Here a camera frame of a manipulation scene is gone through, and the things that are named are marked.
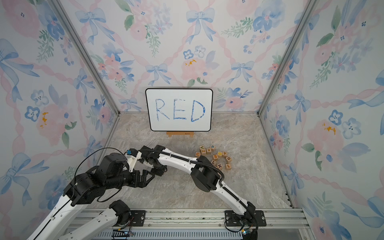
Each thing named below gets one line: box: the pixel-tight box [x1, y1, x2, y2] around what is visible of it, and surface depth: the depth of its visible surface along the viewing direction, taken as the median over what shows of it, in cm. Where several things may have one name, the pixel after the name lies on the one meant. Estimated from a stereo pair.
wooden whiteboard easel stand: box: [166, 131, 195, 138], surface depth 103 cm
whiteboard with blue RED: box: [145, 88, 213, 132], surface depth 97 cm
